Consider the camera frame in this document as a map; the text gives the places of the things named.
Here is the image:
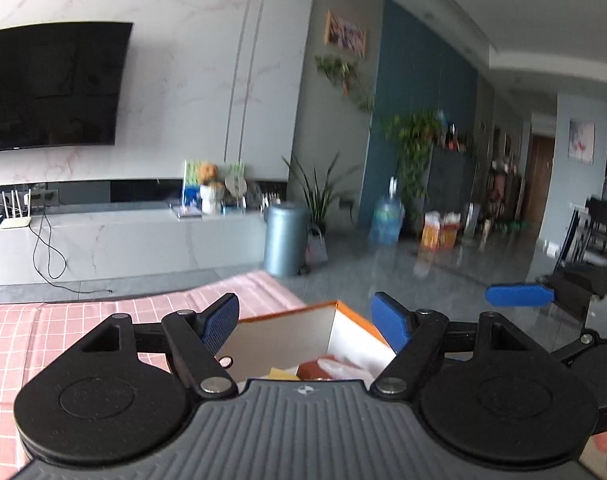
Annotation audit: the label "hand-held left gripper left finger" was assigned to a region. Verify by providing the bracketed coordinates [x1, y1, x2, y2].
[78, 292, 242, 401]

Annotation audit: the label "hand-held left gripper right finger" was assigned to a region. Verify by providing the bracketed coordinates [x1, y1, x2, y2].
[368, 291, 551, 401]

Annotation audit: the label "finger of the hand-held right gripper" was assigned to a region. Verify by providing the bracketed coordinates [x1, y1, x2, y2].
[551, 332, 601, 368]
[486, 284, 557, 308]

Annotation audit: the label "white orange-rimmed box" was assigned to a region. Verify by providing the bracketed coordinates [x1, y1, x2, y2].
[216, 300, 399, 393]

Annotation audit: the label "orange snack bags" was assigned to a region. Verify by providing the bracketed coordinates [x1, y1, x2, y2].
[422, 211, 459, 252]

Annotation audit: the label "black dining chairs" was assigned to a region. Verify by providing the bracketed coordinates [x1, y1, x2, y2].
[563, 197, 607, 268]

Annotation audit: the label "grey-blue trash bin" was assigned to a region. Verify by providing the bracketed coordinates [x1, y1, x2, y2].
[264, 203, 310, 278]

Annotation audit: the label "blue water jug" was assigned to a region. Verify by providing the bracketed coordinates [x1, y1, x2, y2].
[371, 176, 405, 247]

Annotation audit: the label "brown wooden door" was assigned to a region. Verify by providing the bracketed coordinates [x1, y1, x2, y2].
[523, 135, 556, 226]

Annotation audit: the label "white marble TV console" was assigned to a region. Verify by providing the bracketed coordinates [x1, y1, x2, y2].
[0, 200, 269, 286]

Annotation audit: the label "white knitted pot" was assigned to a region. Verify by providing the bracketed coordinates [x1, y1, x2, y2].
[200, 183, 224, 214]

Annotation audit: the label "dark grey cabinet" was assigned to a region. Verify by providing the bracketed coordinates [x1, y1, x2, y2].
[426, 147, 477, 233]

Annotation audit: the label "round paper fan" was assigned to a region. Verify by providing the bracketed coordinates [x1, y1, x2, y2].
[225, 174, 247, 209]

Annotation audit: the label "items on tv console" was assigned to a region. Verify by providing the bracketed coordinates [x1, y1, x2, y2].
[182, 160, 247, 209]

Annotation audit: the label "long-leaf potted plant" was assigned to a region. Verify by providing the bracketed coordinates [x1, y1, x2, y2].
[282, 154, 359, 241]

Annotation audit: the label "pink checkered tablecloth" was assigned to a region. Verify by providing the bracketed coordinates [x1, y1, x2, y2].
[0, 270, 307, 471]

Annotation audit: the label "trailing green plant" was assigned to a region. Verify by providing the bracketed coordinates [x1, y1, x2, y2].
[383, 110, 447, 216]

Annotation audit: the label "white router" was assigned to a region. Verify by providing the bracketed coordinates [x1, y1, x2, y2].
[1, 187, 33, 230]

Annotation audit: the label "hanging ivy plant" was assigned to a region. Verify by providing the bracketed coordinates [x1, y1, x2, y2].
[315, 54, 374, 114]

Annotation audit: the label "pink flower wall art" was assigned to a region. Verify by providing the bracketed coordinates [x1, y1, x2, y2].
[568, 119, 595, 165]

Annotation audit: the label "black cable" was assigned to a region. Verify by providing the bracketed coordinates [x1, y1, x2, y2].
[31, 210, 112, 295]

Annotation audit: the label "orange-framed wall picture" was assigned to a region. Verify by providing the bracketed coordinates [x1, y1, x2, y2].
[324, 9, 368, 59]

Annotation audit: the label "black wall television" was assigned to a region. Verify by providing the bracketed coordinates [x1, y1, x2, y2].
[0, 21, 134, 154]

